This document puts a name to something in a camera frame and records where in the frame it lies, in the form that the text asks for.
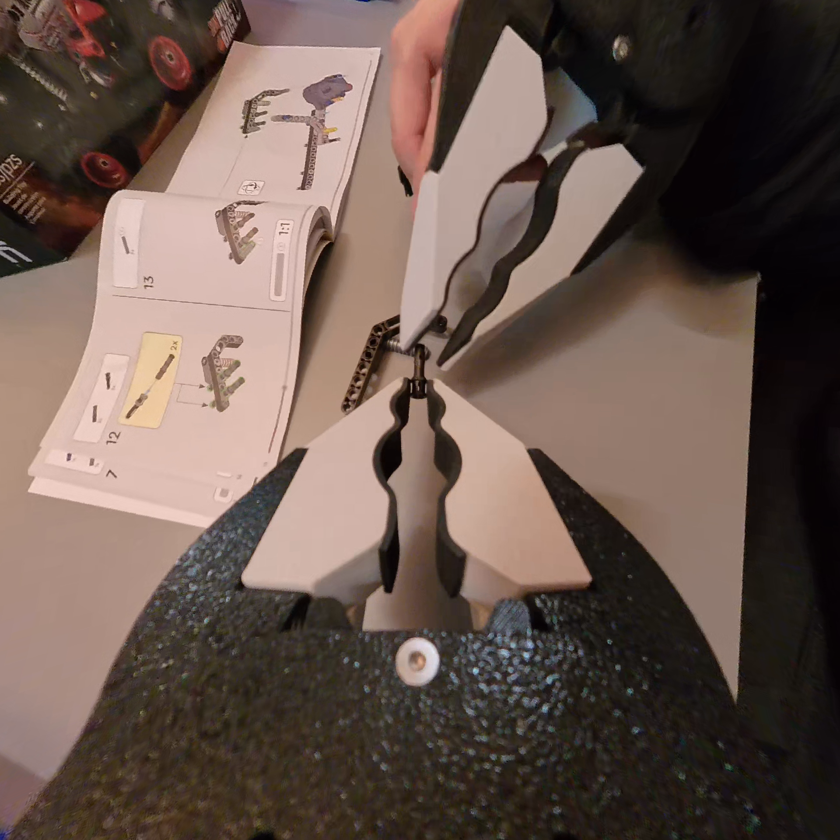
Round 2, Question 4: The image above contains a black angled beam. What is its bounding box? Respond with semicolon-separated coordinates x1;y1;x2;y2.
341;315;403;416

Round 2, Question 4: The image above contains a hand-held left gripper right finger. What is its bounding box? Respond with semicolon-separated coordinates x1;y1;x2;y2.
425;377;593;624

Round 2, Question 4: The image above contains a person's right forearm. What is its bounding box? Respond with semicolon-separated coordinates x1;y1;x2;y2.
656;0;840;270

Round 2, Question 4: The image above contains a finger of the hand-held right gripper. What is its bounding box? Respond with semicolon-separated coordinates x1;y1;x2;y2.
399;25;555;350
435;121;649;368

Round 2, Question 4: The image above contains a white instruction booklet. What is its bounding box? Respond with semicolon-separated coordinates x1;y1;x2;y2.
28;42;383;530

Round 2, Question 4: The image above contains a grey desk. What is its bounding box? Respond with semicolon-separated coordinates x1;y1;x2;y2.
0;0;762;808

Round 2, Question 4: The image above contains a black toy set box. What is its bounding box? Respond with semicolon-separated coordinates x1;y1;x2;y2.
0;0;253;280

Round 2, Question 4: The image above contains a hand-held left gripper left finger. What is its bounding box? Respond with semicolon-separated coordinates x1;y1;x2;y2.
240;377;413;624

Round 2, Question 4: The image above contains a person's right hand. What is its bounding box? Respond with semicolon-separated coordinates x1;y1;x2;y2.
390;0;463;198

